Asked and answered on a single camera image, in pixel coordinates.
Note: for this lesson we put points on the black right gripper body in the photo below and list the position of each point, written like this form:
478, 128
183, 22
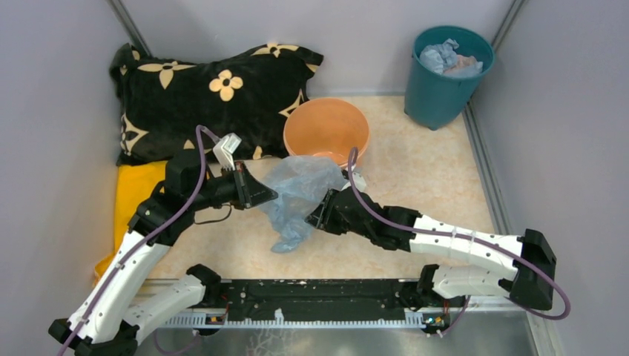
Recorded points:
331, 220

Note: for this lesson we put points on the crumpled blue bag in bin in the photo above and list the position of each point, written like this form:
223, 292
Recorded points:
443, 59

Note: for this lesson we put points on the aluminium frame rail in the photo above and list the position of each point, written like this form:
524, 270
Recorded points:
502, 117

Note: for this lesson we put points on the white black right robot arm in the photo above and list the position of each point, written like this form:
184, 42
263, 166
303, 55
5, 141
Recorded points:
518, 267

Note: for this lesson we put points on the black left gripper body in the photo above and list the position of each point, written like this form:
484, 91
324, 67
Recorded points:
239, 199

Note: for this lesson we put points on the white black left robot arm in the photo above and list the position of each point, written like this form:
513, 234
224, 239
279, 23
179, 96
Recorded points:
107, 323

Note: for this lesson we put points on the yellow cloth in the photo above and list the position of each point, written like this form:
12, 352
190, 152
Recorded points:
134, 185

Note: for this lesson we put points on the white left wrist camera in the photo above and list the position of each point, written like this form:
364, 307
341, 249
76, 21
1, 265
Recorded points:
223, 150

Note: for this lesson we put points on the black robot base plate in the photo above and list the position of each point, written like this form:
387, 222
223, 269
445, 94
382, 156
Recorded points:
317, 300

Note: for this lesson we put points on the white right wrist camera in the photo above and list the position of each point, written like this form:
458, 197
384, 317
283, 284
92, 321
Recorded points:
358, 179

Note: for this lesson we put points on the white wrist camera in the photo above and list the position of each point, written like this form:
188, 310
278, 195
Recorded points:
223, 150
358, 179

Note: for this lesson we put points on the orange plastic bin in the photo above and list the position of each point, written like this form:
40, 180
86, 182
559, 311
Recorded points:
327, 127

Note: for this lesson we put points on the teal plastic bin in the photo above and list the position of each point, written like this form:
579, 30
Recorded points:
434, 100

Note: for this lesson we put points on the light blue trash bag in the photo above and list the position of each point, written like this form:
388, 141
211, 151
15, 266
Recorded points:
301, 183

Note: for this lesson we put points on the black floral pillow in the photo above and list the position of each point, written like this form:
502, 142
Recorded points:
251, 95

